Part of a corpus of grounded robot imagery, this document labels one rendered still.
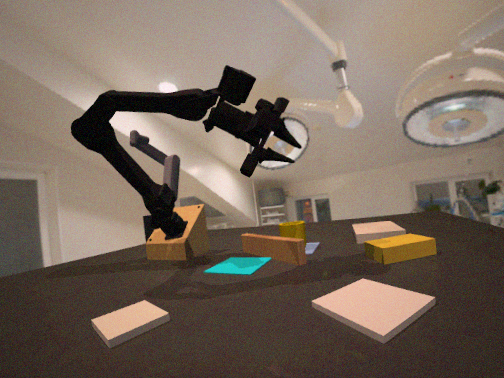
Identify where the pink flat square pad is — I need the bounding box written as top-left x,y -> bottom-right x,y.
312,278 -> 436,344

